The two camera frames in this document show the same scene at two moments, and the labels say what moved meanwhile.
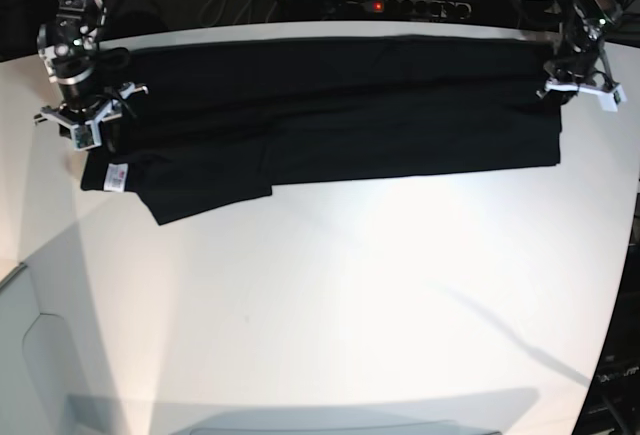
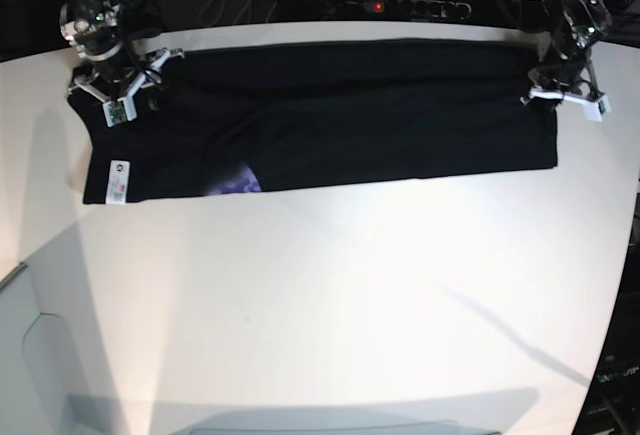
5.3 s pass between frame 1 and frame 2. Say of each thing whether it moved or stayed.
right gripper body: moved
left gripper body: moved
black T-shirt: stayed
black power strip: stayed
